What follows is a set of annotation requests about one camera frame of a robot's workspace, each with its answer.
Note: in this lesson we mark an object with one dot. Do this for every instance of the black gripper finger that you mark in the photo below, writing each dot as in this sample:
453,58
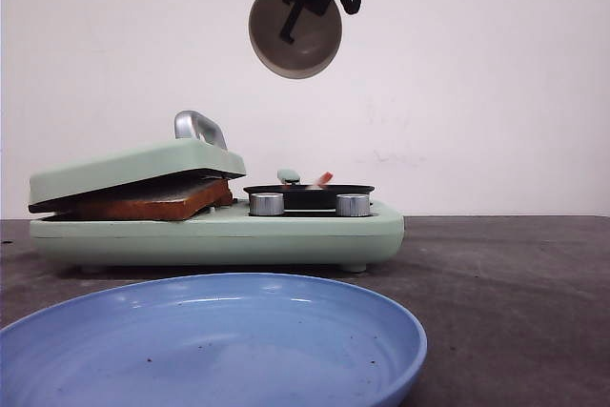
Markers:
296,8

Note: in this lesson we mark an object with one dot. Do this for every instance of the beige ribbed bowl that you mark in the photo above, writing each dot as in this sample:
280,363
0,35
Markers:
317,38

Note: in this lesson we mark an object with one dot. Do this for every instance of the breakfast maker hinged lid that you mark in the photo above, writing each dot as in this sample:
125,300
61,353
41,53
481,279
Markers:
199,145

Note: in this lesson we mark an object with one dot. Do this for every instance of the white bread slice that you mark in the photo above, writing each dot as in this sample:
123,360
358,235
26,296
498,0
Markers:
166,203

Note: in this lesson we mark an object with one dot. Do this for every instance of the mint green breakfast maker base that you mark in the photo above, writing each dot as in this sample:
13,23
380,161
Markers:
226,236

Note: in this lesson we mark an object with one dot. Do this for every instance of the left silver control knob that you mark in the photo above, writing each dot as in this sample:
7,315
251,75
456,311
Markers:
266,204

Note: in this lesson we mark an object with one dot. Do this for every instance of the silver control knob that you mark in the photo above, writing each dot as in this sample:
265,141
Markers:
352,205
266,204

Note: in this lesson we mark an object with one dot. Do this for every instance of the right silver control knob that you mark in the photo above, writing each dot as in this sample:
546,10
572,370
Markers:
352,205

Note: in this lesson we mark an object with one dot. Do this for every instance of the blue plastic plate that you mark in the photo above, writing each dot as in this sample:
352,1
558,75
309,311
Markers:
216,340

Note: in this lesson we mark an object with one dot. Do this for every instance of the black frying pan mint handle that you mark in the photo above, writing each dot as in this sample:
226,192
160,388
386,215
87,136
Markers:
298,196

